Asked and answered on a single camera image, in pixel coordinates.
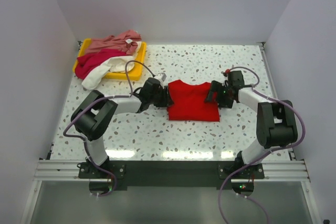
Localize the dusty pink t shirt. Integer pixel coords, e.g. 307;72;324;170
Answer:
85;30;142;55

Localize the yellow plastic tray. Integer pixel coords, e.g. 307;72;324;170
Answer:
78;38;147;81

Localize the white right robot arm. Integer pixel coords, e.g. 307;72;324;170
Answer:
205;69;298;178

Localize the magenta t shirt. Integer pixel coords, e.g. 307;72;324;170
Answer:
75;49;127;80

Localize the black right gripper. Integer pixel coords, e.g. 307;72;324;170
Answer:
204;81;233;110

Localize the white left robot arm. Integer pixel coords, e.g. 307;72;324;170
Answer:
64;73;173;178

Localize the aluminium table edge rail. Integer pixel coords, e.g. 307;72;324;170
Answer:
259;42;322;223

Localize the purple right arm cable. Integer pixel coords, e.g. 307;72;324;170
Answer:
217;66;307;224

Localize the red t shirt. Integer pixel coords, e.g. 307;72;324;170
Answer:
167;80;220;122

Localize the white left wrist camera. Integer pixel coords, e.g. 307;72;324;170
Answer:
154;72;166;82

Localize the white t shirt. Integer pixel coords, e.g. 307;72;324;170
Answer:
81;56;135;90

